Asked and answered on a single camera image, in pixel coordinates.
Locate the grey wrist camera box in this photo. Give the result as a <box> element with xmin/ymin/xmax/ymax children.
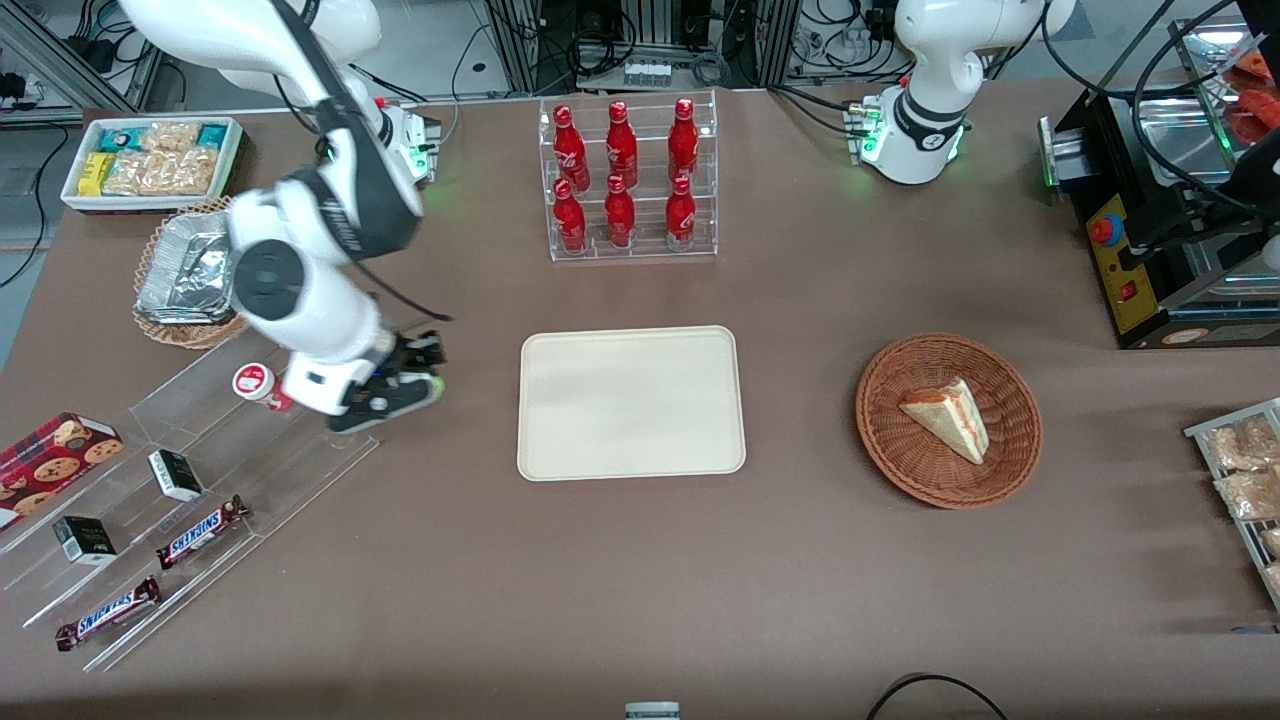
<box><xmin>328</xmin><ymin>372</ymin><xmax>446</xmax><ymax>434</ymax></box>

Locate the round brown wicker basket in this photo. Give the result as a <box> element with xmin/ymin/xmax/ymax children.
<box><xmin>856</xmin><ymin>333</ymin><xmax>1044</xmax><ymax>511</ymax></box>

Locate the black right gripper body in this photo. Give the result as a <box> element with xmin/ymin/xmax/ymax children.
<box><xmin>375</xmin><ymin>328</ymin><xmax>447</xmax><ymax>386</ymax></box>

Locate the white snack bin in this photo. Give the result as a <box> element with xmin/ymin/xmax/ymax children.
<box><xmin>60</xmin><ymin>115</ymin><xmax>247</xmax><ymax>214</ymax></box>

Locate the Snickers chocolate bar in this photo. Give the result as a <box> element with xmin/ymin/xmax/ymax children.
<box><xmin>155</xmin><ymin>495</ymin><xmax>251</xmax><ymax>571</ymax></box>
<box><xmin>55</xmin><ymin>577</ymin><xmax>163</xmax><ymax>652</ymax></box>

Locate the cream rectangular tray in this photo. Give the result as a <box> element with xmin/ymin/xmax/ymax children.
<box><xmin>517</xmin><ymin>325</ymin><xmax>748</xmax><ymax>483</ymax></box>

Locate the silver foil tray stack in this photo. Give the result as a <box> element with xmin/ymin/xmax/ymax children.
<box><xmin>137</xmin><ymin>210</ymin><xmax>241</xmax><ymax>323</ymax></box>

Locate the small black carton box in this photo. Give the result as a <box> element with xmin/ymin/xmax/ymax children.
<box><xmin>148</xmin><ymin>450</ymin><xmax>204</xmax><ymax>503</ymax></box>
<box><xmin>52</xmin><ymin>516</ymin><xmax>117</xmax><ymax>566</ymax></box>

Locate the red strawberry gum jar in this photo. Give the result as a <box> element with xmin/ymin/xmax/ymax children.
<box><xmin>233</xmin><ymin>362</ymin><xmax>296</xmax><ymax>413</ymax></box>

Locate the black floor cable loop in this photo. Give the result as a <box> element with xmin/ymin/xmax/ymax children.
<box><xmin>865</xmin><ymin>673</ymin><xmax>1011</xmax><ymax>720</ymax></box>

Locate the thin black hanging cable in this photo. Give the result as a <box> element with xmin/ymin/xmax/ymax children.
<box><xmin>0</xmin><ymin>120</ymin><xmax>73</xmax><ymax>291</ymax></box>

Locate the red cookie box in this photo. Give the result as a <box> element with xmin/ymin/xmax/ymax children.
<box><xmin>0</xmin><ymin>412</ymin><xmax>126</xmax><ymax>531</ymax></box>

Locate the clear bag of crackers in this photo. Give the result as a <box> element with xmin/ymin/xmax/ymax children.
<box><xmin>1205</xmin><ymin>418</ymin><xmax>1280</xmax><ymax>471</ymax></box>
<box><xmin>1215</xmin><ymin>468</ymin><xmax>1280</xmax><ymax>521</ymax></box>

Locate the triangular sandwich slice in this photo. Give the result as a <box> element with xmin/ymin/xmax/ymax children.
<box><xmin>898</xmin><ymin>377</ymin><xmax>991</xmax><ymax>466</ymax></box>

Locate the red cola bottle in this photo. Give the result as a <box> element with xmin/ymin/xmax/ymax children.
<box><xmin>668</xmin><ymin>97</ymin><xmax>700</xmax><ymax>183</ymax></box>
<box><xmin>604</xmin><ymin>174</ymin><xmax>637</xmax><ymax>249</ymax></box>
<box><xmin>665</xmin><ymin>175</ymin><xmax>697</xmax><ymax>251</ymax></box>
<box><xmin>553</xmin><ymin>104</ymin><xmax>590</xmax><ymax>191</ymax></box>
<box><xmin>605</xmin><ymin>100</ymin><xmax>639</xmax><ymax>187</ymax></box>
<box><xmin>553</xmin><ymin>178</ymin><xmax>588</xmax><ymax>253</ymax></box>

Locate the clear cracker bag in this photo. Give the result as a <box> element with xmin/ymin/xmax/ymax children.
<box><xmin>103</xmin><ymin>148</ymin><xmax>219</xmax><ymax>197</ymax></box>
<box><xmin>140</xmin><ymin>120</ymin><xmax>203</xmax><ymax>153</ymax></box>

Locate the black machine with yellow panel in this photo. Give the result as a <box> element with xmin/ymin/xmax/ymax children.
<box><xmin>1038</xmin><ymin>0</ymin><xmax>1280</xmax><ymax>351</ymax></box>

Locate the clear acrylic bottle rack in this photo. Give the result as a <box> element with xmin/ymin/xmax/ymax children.
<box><xmin>538</xmin><ymin>90</ymin><xmax>719</xmax><ymax>263</ymax></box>

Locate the light wicker basket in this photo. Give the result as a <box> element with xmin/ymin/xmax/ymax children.
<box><xmin>133</xmin><ymin>195</ymin><xmax>256</xmax><ymax>351</ymax></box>

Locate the arm base connector block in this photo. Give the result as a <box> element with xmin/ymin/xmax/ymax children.
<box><xmin>385</xmin><ymin>100</ymin><xmax>443</xmax><ymax>183</ymax></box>
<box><xmin>843</xmin><ymin>98</ymin><xmax>886</xmax><ymax>166</ymax></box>

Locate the clear acrylic stepped display shelf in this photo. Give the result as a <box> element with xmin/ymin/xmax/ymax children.
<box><xmin>0</xmin><ymin>340</ymin><xmax>381</xmax><ymax>673</ymax></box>

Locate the tray of packaged snacks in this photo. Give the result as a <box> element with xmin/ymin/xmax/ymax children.
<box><xmin>1185</xmin><ymin>398</ymin><xmax>1280</xmax><ymax>611</ymax></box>

